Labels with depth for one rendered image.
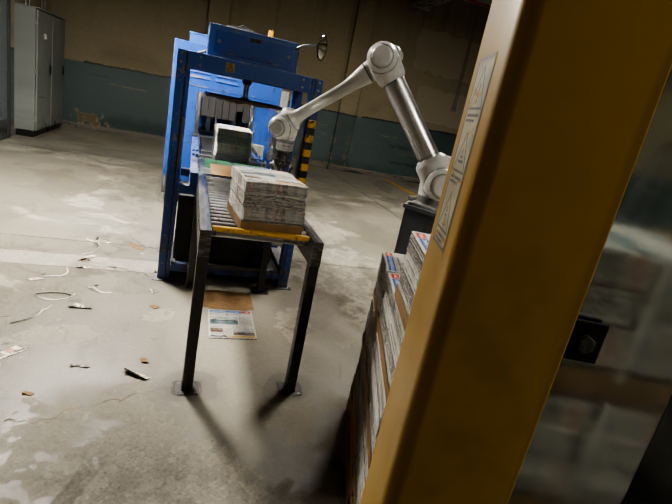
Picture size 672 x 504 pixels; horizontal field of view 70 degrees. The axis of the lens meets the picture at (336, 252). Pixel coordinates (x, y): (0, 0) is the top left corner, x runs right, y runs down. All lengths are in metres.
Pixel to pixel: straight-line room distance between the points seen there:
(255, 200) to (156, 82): 8.83
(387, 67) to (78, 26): 9.26
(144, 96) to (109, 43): 1.10
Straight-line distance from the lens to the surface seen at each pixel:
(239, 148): 4.13
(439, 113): 12.20
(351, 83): 2.42
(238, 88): 5.68
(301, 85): 3.42
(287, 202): 2.14
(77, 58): 11.02
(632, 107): 0.33
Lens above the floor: 1.39
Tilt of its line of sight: 17 degrees down
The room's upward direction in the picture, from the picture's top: 12 degrees clockwise
